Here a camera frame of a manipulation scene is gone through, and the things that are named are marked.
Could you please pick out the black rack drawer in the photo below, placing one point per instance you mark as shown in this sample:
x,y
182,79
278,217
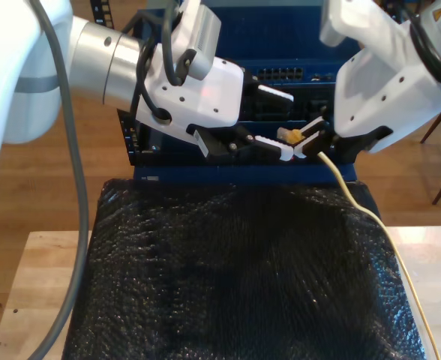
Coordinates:
x,y
243,161

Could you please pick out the black rack server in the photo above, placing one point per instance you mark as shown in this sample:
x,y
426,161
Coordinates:
x,y
303,112

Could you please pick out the black textured mat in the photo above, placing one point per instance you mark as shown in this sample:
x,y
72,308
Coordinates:
x,y
224,281

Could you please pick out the blue network switch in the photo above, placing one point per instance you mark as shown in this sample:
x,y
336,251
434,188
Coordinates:
x,y
280,37

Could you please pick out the black equipment rack frame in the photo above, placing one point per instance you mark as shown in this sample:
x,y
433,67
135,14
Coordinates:
x,y
130,157

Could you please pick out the brown chair leg frame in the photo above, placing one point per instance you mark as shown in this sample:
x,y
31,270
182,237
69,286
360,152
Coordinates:
x,y
440,193

